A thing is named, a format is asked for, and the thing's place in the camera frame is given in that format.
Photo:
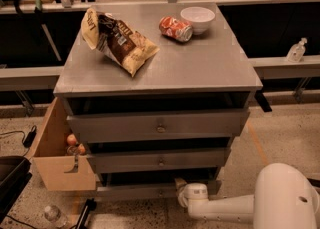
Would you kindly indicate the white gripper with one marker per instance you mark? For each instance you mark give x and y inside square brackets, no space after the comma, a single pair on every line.
[194,193]

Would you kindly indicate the grey bottom drawer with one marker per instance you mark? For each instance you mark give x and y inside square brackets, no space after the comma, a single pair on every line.
[155,184]

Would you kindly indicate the grey drawer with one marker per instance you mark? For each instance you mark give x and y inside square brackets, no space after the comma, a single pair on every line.
[155,184]
[144,126]
[158,160]

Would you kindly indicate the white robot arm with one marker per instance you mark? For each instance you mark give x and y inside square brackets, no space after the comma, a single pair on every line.
[283,199]

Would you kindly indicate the grey middle drawer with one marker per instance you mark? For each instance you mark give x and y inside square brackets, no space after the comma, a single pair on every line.
[158,160]

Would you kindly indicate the grey drawer cabinet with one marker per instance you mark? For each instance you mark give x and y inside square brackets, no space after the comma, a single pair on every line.
[210,72]

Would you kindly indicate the grey top drawer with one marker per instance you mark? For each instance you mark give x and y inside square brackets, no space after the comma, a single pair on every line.
[144,126]

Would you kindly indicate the black clamp tool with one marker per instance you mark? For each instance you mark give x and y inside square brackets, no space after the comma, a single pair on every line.
[90,205]

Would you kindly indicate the red apple lower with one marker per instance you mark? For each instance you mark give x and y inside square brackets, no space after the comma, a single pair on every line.
[81,149]

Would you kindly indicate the red apple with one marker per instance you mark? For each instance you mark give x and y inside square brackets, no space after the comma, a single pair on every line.
[71,140]
[81,149]

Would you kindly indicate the red apple upper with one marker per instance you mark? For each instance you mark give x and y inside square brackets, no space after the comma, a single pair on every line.
[71,140]

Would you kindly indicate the clear plastic water bottle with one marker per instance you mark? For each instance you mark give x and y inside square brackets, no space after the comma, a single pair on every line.
[54,215]

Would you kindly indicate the wooden side box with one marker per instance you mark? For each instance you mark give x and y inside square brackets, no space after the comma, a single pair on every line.
[58,170]

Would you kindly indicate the black power adapter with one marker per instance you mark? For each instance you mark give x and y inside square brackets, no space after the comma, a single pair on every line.
[30,137]

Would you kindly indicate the red soda can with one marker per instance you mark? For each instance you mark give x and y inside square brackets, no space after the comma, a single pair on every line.
[176,29]

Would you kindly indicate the black bin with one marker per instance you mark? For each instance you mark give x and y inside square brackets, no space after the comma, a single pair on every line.
[14,176]

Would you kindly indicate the white bowl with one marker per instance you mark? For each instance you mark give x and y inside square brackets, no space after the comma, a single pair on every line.
[200,18]

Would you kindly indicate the yellow brown chip bag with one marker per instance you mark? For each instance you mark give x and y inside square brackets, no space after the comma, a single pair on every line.
[117,40]

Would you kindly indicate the clear sanitizer bottle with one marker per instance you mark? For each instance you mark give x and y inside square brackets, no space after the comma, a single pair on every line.
[297,51]

